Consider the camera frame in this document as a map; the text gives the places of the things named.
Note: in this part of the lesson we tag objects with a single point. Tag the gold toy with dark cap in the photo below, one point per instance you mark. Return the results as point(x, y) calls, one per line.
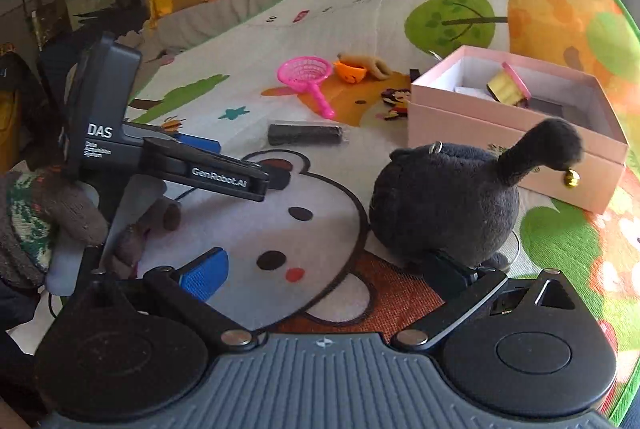
point(505, 91)

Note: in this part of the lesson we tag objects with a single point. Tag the person's left hand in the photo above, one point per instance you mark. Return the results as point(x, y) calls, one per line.
point(30, 219)

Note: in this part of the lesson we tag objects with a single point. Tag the grey sofa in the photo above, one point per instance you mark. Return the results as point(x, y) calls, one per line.
point(210, 24)

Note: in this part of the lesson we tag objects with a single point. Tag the pink cardboard box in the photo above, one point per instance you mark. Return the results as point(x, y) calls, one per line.
point(450, 124)

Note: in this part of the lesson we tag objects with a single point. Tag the dark bar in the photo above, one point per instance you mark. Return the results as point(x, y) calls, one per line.
point(305, 134)

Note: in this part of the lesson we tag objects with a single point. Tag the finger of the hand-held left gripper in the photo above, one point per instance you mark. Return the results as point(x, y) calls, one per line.
point(200, 143)
point(279, 174)

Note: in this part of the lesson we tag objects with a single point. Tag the black plush cat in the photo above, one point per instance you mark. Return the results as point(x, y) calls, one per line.
point(440, 204)

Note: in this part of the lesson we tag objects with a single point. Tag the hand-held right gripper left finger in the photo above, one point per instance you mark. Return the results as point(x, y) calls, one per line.
point(205, 274)

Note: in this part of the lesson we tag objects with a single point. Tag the grey metal tin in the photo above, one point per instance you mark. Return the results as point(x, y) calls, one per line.
point(547, 108)

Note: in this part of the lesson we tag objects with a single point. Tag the pink plastic toy net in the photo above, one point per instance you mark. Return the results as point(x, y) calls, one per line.
point(305, 71)

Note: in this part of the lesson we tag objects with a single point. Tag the orange plastic toy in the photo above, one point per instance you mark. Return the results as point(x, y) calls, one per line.
point(350, 73)

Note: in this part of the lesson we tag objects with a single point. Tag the cartoon printed play mat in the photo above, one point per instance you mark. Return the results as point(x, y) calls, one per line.
point(350, 24)

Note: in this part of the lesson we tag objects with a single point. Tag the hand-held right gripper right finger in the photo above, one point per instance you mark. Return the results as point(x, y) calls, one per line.
point(447, 276)

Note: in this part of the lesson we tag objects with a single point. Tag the white battery charger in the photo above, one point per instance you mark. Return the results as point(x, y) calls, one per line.
point(470, 91)

